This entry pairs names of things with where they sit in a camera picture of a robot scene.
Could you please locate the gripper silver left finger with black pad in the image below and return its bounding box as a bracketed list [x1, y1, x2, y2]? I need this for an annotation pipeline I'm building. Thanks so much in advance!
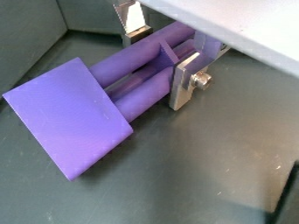
[113, 0, 152, 47]

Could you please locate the purple three prong object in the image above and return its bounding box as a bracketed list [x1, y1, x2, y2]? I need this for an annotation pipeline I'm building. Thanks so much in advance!
[4, 22, 196, 179]

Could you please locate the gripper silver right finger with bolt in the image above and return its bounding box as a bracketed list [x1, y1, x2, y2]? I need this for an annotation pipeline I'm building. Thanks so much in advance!
[169, 31, 229, 110]

